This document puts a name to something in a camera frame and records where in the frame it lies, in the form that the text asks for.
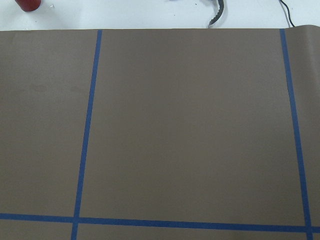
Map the brown table mat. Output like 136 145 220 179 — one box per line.
0 25 320 240

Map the red cylinder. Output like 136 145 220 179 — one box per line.
15 0 42 12

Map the black cable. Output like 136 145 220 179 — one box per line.
278 0 296 27

